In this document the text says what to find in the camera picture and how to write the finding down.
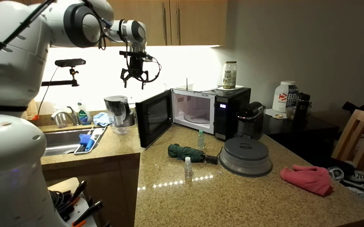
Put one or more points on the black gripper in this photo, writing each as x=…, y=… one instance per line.
x=134, y=68

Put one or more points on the black microwave oven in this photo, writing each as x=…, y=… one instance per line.
x=213, y=112

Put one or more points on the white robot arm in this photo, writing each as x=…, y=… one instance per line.
x=25, y=35

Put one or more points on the glass jar on microwave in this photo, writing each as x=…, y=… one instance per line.
x=229, y=75

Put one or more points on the grey collapsible microwave cover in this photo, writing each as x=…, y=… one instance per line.
x=245, y=157

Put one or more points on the water filter pitcher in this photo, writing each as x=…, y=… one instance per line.
x=120, y=113

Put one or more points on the dish soap bottle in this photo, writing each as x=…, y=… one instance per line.
x=82, y=116

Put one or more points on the blue sponge tray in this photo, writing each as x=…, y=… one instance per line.
x=88, y=141

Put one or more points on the small green bottle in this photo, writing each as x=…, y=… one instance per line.
x=201, y=141

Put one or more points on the steel kitchen sink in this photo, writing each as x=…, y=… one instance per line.
x=60, y=143

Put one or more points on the small clear bottle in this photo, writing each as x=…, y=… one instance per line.
x=187, y=167

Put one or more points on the black coffee maker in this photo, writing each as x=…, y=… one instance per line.
x=250, y=121

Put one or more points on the white plastic jug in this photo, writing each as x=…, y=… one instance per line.
x=282, y=95

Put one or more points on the black dark bottle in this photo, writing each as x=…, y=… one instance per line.
x=302, y=107

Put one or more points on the pink cloth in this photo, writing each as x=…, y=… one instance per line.
x=313, y=180

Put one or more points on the black camera on stand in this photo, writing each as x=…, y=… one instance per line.
x=71, y=65

